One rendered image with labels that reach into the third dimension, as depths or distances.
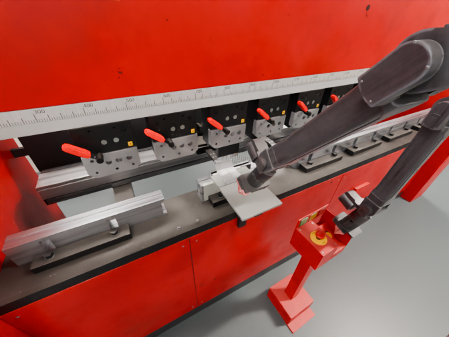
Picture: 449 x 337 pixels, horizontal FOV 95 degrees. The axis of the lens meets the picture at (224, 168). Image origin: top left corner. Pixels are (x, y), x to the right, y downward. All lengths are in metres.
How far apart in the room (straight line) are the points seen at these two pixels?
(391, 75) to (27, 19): 0.61
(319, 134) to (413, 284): 1.94
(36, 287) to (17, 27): 0.71
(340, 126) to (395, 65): 0.12
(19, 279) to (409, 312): 2.12
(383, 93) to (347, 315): 1.68
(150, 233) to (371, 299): 1.61
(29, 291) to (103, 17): 0.80
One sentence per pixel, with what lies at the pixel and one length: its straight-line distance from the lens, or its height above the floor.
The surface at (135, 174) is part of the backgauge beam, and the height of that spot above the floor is 0.93.
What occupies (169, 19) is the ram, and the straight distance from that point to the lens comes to 0.63.
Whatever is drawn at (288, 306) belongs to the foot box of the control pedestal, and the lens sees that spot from 1.60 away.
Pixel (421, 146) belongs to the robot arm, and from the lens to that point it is 0.80.
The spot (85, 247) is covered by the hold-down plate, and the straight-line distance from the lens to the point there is 0.90.
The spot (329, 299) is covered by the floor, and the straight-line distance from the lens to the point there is 1.85.
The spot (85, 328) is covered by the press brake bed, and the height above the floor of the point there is 0.51.
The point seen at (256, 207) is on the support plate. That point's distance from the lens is 0.78.
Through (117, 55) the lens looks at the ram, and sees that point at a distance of 0.61.
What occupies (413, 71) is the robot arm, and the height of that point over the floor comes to 1.53.
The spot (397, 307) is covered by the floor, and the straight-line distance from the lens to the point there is 2.07.
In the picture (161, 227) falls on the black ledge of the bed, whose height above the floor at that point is 0.87.
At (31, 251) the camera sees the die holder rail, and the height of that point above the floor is 0.92.
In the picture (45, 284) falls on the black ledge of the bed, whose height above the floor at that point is 0.87.
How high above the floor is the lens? 1.57
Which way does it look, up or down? 37 degrees down
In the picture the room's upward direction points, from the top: 2 degrees clockwise
